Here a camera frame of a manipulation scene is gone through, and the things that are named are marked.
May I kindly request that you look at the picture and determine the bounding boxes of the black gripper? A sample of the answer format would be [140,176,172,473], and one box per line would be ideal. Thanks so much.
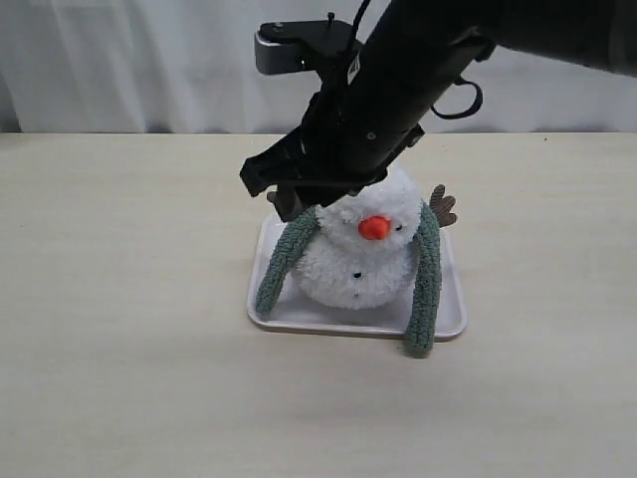
[240,84,426,223]

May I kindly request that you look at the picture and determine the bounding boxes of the green knitted scarf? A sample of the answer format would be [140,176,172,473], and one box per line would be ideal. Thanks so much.
[256,198,442,358]

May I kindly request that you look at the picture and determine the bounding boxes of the white plush snowman toy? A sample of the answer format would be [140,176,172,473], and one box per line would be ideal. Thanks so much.
[266,163,458,311]

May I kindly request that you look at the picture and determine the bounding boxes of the white rectangular plastic tray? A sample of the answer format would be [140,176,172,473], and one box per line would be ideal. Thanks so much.
[247,213,468,342]

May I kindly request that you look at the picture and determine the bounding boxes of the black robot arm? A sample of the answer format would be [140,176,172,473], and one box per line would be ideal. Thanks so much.
[240,0,636,222]

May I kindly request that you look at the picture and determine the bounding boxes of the white curtain backdrop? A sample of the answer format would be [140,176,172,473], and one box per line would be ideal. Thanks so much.
[1,0,636,133]

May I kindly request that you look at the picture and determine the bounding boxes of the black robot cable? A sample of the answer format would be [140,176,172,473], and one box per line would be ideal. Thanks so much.
[325,0,485,121]

